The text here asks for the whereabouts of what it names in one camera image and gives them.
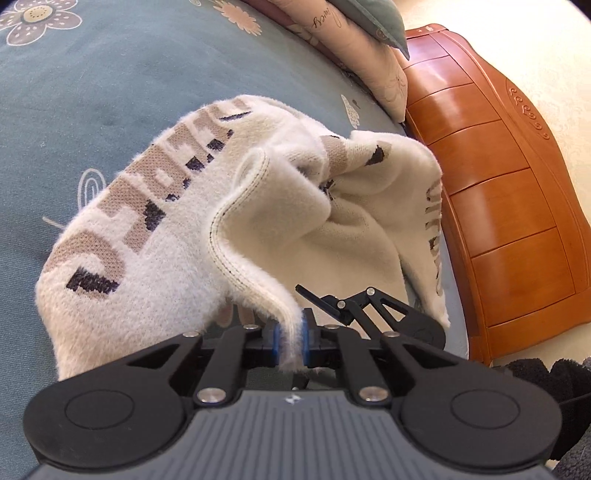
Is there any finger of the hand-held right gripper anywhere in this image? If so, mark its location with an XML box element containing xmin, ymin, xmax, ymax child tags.
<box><xmin>295</xmin><ymin>284</ymin><xmax>416</xmax><ymax>337</ymax></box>

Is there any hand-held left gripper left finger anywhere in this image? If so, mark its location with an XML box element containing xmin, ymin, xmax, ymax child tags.
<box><xmin>124</xmin><ymin>322</ymin><xmax>283</xmax><ymax>408</ymax></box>

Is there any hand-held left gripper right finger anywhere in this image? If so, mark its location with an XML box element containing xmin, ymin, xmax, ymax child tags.
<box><xmin>299</xmin><ymin>309</ymin><xmax>458</xmax><ymax>408</ymax></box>

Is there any cream fuzzy sweater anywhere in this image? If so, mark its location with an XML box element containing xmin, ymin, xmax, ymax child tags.
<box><xmin>34</xmin><ymin>95</ymin><xmax>451</xmax><ymax>381</ymax></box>

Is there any pink floral quilt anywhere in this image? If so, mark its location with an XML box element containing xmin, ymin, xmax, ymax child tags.
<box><xmin>240</xmin><ymin>0</ymin><xmax>409</xmax><ymax>124</ymax></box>

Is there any green pillow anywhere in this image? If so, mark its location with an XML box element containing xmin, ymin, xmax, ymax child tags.
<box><xmin>330</xmin><ymin>0</ymin><xmax>411</xmax><ymax>61</ymax></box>

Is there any wooden bed frame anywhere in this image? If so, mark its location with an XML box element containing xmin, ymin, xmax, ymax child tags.
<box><xmin>401</xmin><ymin>23</ymin><xmax>591</xmax><ymax>367</ymax></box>

